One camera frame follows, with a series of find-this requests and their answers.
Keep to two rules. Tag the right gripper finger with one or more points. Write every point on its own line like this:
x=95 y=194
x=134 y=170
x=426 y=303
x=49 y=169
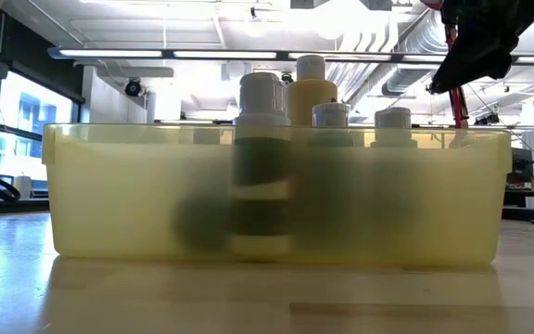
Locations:
x=475 y=60

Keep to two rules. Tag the small white paint bottle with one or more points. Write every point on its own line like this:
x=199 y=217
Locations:
x=393 y=118

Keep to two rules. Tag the large yellow paint bottle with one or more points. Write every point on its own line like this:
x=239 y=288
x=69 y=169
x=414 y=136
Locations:
x=311 y=93

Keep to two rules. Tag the dark green paint bottle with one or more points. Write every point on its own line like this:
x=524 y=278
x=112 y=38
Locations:
x=263 y=97

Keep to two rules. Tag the red desk lamp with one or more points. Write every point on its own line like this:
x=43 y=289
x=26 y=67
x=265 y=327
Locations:
x=458 y=106

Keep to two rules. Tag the black monitor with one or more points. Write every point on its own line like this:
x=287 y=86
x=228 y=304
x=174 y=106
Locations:
x=522 y=164

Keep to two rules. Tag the black ceiling spotlight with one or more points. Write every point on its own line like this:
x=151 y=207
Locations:
x=133 y=87
x=287 y=78

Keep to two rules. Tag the long ceiling light strip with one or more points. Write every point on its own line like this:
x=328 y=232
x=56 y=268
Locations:
x=109 y=53

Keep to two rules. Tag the yellow translucent plastic bin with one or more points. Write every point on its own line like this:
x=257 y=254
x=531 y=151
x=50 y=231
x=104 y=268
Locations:
x=109 y=204

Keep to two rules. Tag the window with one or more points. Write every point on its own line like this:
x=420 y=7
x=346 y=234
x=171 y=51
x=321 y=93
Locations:
x=30 y=116

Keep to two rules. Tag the white background cylinder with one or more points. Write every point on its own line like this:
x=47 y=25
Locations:
x=23 y=185

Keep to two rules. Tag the grey ribbed air duct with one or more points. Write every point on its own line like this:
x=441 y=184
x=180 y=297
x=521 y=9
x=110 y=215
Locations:
x=406 y=79

